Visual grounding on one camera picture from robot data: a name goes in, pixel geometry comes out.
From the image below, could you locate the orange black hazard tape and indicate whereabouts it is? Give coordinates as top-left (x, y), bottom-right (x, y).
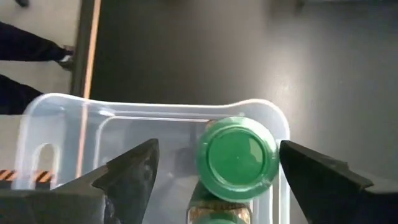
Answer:
top-left (0, 169), bottom-right (55, 184)

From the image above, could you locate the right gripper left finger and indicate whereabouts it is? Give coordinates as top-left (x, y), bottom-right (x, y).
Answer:
top-left (0, 138), bottom-right (160, 224)

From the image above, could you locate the clear plastic container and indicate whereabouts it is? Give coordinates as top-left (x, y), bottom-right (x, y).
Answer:
top-left (12, 92), bottom-right (292, 224)

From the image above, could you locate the person's leg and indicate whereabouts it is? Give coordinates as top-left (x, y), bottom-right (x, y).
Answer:
top-left (0, 73), bottom-right (44, 116)
top-left (0, 21), bottom-right (68, 63)

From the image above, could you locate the black frame rail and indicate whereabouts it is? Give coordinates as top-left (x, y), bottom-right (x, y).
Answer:
top-left (68, 0), bottom-right (94, 98)

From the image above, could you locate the person's shoe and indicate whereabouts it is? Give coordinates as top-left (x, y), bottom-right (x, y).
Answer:
top-left (57, 44), bottom-right (76, 72)

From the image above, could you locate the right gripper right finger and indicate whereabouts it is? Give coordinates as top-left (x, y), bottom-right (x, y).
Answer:
top-left (279, 139), bottom-right (398, 224)

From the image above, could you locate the green lid spice jar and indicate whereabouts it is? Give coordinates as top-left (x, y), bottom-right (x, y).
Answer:
top-left (194, 211), bottom-right (249, 224)
top-left (188, 116), bottom-right (280, 215)

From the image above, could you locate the black table mat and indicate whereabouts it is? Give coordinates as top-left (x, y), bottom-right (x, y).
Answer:
top-left (90, 0), bottom-right (398, 224)

